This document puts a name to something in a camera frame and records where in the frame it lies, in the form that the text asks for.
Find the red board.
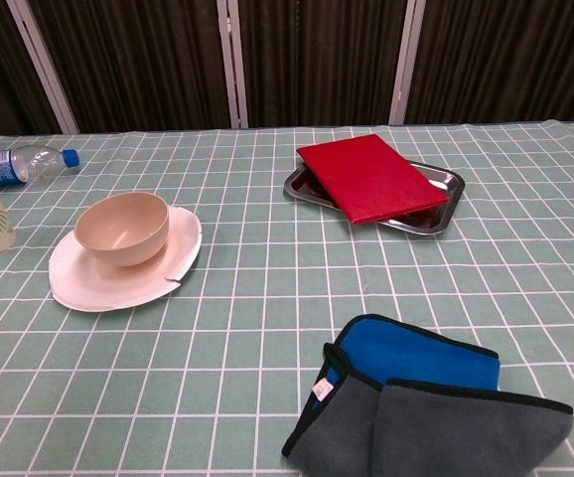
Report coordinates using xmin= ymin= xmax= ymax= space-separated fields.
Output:
xmin=295 ymin=133 xmax=451 ymax=227

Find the green checked tablecloth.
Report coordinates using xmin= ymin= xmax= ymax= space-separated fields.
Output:
xmin=0 ymin=117 xmax=574 ymax=477

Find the silver metal tray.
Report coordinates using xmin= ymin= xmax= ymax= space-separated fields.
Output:
xmin=282 ymin=159 xmax=467 ymax=237

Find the beige bowl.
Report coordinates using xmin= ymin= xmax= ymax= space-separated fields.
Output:
xmin=73 ymin=191 xmax=170 ymax=268

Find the white paper plate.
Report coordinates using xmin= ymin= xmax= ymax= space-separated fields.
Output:
xmin=48 ymin=204 xmax=204 ymax=314

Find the blue and grey cloth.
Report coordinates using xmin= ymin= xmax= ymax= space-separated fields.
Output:
xmin=280 ymin=313 xmax=574 ymax=477

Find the clear plastic bottle blue cap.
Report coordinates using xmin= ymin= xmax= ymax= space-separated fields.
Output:
xmin=0 ymin=144 xmax=80 ymax=189

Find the white partition frame post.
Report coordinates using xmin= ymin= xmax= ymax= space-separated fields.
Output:
xmin=215 ymin=0 xmax=250 ymax=130
xmin=6 ymin=0 xmax=80 ymax=135
xmin=388 ymin=0 xmax=427 ymax=126

